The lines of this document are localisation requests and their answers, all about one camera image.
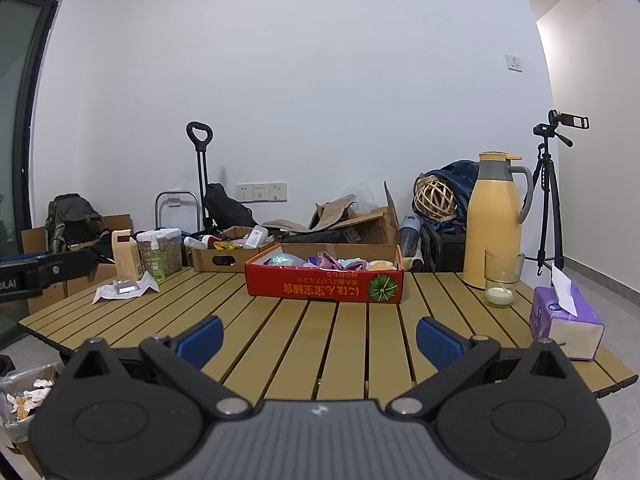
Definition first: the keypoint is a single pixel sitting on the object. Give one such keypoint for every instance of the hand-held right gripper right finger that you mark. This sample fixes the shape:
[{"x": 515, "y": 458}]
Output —
[{"x": 440, "y": 344}]

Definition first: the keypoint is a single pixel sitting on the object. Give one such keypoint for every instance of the yellow thermos jug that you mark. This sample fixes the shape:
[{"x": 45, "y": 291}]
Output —
[{"x": 492, "y": 220}]

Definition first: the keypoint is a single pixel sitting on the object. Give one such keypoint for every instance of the black bag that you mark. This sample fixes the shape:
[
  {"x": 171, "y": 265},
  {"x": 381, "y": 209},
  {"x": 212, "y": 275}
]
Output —
[{"x": 227, "y": 205}]

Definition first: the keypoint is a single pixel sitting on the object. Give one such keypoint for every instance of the metal folding stool frame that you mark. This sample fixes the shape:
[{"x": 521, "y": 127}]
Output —
[{"x": 195, "y": 210}]

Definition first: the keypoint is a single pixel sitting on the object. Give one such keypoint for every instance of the beige carton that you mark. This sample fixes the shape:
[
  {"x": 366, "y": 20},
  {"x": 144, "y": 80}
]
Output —
[{"x": 126, "y": 257}]

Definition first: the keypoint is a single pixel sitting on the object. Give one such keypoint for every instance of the trash bin with plastic bag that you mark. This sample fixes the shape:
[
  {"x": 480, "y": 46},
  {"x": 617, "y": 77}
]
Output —
[{"x": 25, "y": 395}]

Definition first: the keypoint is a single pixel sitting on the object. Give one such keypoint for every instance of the large open cardboard box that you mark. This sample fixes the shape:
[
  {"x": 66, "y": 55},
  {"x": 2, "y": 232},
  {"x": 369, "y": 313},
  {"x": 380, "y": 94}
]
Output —
[{"x": 372, "y": 225}]

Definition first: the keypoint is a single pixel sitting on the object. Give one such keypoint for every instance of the green spray bottle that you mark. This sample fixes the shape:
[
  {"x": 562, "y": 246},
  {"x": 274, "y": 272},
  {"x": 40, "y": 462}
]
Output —
[{"x": 157, "y": 262}]

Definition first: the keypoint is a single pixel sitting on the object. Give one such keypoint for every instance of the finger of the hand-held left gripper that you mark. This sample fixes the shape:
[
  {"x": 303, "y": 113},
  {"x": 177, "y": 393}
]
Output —
[{"x": 70, "y": 262}]

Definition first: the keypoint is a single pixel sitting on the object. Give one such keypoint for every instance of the brown cardboard boxes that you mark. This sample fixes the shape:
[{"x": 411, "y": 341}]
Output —
[{"x": 32, "y": 240}]

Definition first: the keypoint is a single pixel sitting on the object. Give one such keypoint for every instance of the blue water bottle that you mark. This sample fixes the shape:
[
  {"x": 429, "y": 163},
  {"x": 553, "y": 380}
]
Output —
[{"x": 409, "y": 237}]

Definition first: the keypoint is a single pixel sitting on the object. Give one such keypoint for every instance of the black phone holder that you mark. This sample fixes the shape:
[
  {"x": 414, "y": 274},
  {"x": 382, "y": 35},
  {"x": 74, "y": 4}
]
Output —
[{"x": 572, "y": 121}]

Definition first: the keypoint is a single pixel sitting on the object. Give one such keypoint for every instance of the dark blue jacket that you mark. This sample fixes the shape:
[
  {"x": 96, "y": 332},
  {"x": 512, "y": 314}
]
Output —
[{"x": 462, "y": 172}]

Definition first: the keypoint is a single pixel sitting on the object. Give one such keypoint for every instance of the white wall socket row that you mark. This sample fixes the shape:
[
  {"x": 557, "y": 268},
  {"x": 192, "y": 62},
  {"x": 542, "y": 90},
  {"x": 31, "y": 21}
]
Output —
[{"x": 261, "y": 192}]

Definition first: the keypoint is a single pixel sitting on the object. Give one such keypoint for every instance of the red cardboard box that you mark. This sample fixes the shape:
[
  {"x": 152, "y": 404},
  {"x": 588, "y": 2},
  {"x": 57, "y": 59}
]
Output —
[{"x": 310, "y": 287}]

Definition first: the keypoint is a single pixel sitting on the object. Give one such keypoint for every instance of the clear food jar white lid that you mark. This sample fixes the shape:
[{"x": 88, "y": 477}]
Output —
[
  {"x": 172, "y": 255},
  {"x": 144, "y": 255}
]

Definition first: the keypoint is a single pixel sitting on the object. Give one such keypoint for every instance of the black clothing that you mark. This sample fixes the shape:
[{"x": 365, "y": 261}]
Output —
[{"x": 102, "y": 247}]

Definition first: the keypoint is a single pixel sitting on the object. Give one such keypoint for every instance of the dark framed glass door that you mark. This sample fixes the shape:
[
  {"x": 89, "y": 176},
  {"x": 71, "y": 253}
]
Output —
[{"x": 20, "y": 85}]

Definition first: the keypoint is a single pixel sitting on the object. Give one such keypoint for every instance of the yellow item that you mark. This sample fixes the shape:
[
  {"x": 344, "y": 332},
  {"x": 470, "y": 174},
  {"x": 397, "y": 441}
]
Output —
[{"x": 226, "y": 245}]

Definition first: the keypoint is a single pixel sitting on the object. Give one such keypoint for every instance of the brown paper bag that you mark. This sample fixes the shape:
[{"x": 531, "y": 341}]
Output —
[{"x": 332, "y": 210}]

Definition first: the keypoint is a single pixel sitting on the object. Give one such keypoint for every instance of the glass cup with candle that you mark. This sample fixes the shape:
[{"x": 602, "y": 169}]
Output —
[{"x": 502, "y": 285}]

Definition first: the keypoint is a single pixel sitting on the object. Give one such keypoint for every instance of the silver metal item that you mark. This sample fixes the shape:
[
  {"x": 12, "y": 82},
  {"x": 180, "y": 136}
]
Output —
[{"x": 127, "y": 287}]

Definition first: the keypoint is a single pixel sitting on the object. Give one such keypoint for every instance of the grey backpack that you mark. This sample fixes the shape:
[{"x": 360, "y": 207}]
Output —
[{"x": 72, "y": 215}]

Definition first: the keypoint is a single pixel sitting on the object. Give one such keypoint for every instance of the white paper sheet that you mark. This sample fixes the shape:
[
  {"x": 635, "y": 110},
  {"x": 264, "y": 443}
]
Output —
[{"x": 150, "y": 285}]

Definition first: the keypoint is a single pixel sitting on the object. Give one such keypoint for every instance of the white bottle red cap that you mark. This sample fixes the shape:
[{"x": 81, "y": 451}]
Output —
[{"x": 197, "y": 242}]

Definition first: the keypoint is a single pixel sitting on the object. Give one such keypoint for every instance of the black tripod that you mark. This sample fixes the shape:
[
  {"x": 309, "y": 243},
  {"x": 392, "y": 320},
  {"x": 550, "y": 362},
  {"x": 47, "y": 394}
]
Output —
[{"x": 546, "y": 155}]

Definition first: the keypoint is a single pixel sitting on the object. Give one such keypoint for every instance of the white labelled packet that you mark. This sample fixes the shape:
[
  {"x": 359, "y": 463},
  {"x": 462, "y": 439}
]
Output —
[{"x": 256, "y": 236}]

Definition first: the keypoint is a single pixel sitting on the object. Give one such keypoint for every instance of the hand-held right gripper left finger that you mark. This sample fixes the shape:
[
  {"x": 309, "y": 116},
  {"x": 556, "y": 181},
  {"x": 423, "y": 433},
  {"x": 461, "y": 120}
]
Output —
[{"x": 200, "y": 341}]

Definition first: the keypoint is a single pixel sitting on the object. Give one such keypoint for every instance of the purple tissue pack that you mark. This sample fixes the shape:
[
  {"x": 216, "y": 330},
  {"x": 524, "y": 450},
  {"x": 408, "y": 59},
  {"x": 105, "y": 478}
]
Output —
[{"x": 560, "y": 320}]

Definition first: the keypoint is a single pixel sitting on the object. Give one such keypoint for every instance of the wicker ball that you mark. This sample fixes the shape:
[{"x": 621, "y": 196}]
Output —
[{"x": 436, "y": 197}]

